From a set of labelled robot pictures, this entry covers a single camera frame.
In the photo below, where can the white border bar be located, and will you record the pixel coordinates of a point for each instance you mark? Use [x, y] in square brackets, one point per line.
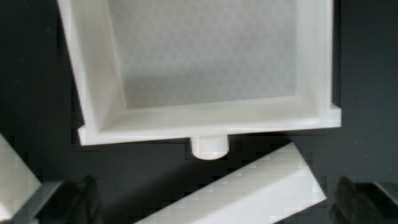
[18, 181]
[256, 196]

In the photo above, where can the white border bar right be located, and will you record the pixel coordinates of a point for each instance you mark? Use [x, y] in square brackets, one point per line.
[256, 196]

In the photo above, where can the white drawer tray right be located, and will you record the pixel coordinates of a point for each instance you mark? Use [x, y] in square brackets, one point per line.
[199, 68]

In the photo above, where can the white border bar left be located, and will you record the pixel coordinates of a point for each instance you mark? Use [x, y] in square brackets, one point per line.
[18, 181]

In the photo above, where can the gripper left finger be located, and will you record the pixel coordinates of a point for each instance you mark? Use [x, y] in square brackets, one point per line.
[64, 203]

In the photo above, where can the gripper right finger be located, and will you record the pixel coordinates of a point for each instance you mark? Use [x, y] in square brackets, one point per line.
[364, 203]

